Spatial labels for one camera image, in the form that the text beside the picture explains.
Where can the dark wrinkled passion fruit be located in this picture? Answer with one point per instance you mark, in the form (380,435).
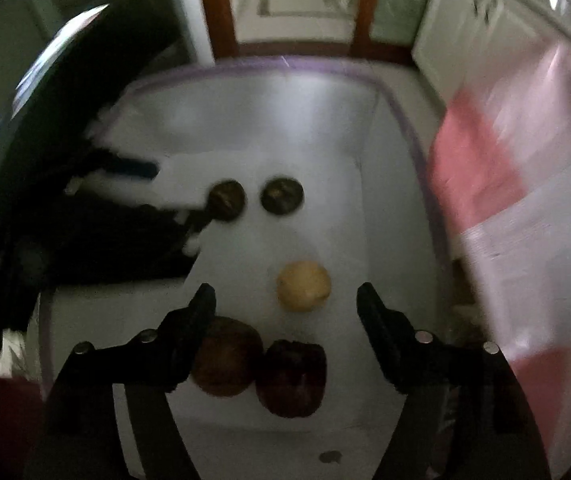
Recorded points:
(282,195)
(226,200)

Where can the white storage box purple rim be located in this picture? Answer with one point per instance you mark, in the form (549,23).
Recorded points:
(315,135)

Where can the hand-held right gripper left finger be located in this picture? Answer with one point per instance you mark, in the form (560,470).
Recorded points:
(195,330)

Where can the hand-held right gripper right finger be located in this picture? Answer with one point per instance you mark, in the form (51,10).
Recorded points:
(380,330)

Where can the white kitchen cabinet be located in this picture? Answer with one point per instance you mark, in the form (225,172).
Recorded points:
(465,35)

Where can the pink checkered plastic tablecloth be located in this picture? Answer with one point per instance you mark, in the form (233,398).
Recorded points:
(515,210)

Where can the dark red pomegranate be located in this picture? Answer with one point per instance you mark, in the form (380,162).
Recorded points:
(291,377)

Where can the red apple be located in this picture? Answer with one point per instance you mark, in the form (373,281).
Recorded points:
(225,357)

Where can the smooth yellow fruit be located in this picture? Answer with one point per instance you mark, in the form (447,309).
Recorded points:
(304,286)

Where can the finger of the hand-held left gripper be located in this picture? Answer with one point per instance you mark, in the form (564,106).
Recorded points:
(130,167)
(190,217)

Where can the wooden door frame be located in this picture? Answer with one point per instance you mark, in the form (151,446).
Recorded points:
(220,10)

